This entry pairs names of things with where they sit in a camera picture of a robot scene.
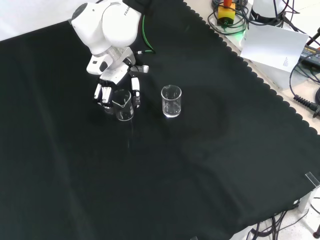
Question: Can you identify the green cable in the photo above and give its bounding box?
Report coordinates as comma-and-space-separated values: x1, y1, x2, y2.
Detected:
136, 13, 157, 55

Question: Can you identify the white paper sheet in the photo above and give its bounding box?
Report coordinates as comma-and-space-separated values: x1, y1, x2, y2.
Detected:
239, 24, 310, 74

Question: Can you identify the black cable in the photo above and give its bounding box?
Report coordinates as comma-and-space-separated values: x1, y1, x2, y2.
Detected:
245, 209, 320, 240
207, 0, 251, 35
289, 59, 320, 119
273, 0, 320, 35

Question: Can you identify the black power adapter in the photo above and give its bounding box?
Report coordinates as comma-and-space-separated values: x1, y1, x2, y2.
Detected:
298, 44, 320, 68

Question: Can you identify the yellow emergency stop button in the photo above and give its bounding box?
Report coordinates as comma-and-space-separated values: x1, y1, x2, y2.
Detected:
216, 0, 237, 27

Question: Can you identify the black tripod leg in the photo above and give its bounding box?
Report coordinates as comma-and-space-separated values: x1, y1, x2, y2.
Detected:
305, 26, 320, 48

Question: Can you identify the clear plastic bracket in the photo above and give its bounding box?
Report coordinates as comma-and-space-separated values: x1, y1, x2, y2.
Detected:
304, 171, 320, 188

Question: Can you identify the small clear glass beaker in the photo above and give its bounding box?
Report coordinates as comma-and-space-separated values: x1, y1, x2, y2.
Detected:
111, 88, 136, 122

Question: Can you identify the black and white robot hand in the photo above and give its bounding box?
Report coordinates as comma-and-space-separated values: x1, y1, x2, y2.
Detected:
92, 57, 150, 114

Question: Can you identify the clear glass beaker with water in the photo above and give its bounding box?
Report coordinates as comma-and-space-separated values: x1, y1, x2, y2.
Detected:
160, 84, 183, 119

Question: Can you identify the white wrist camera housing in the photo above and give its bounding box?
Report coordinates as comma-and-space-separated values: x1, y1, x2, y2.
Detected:
86, 53, 111, 76

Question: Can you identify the grey metal table leg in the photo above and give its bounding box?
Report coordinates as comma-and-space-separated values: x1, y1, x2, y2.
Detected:
298, 186, 320, 214

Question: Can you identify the black bench cloth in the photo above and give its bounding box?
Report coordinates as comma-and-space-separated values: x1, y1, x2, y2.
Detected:
0, 0, 320, 240

